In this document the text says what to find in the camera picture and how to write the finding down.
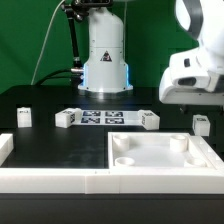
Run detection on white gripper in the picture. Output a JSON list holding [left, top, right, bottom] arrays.
[[159, 47, 224, 106]]

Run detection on white square tabletop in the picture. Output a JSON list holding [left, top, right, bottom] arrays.
[[108, 132, 224, 169]]

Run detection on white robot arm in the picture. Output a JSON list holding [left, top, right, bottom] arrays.
[[79, 0, 224, 105]]

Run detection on sheet of fiducial markers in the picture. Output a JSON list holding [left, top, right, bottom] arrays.
[[74, 110, 141, 126]]

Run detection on white U-shaped obstacle fence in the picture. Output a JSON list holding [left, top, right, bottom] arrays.
[[0, 134, 224, 194]]

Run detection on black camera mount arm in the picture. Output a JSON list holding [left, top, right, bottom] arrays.
[[60, 0, 114, 76]]

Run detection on black cable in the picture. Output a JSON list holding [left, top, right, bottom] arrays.
[[34, 68, 83, 87]]

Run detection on white cable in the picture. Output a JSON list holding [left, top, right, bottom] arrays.
[[30, 0, 66, 86]]

